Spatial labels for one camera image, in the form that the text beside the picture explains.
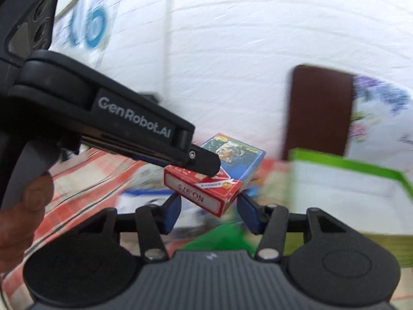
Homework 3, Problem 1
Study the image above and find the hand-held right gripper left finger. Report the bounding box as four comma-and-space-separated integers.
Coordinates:
79, 194, 182, 262

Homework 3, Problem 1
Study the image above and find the green packet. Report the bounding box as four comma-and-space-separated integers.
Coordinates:
182, 221, 259, 252

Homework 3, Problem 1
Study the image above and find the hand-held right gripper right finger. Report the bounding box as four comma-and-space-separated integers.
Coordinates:
237, 192, 347, 261

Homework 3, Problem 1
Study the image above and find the brown headboard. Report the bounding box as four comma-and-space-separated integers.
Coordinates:
282, 65, 355, 162

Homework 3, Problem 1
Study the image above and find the wall poster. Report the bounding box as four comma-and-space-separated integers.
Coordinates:
52, 0, 122, 66

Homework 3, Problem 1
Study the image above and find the red card box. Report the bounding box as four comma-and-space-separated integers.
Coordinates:
164, 165, 243, 218

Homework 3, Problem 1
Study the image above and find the blue tiger card box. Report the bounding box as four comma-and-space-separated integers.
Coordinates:
199, 133, 267, 192

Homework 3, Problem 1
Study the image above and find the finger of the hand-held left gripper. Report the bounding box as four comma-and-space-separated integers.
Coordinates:
80, 136, 222, 178

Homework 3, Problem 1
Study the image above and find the green cardboard box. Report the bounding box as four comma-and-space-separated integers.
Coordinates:
288, 148, 413, 265

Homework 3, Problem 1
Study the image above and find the white and blue device box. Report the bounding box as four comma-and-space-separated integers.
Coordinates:
118, 187, 175, 214

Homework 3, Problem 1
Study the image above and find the person's left hand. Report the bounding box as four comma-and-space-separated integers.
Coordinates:
0, 171, 55, 272

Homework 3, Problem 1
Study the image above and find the red plaid bed sheet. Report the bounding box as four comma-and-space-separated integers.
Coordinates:
0, 147, 413, 310

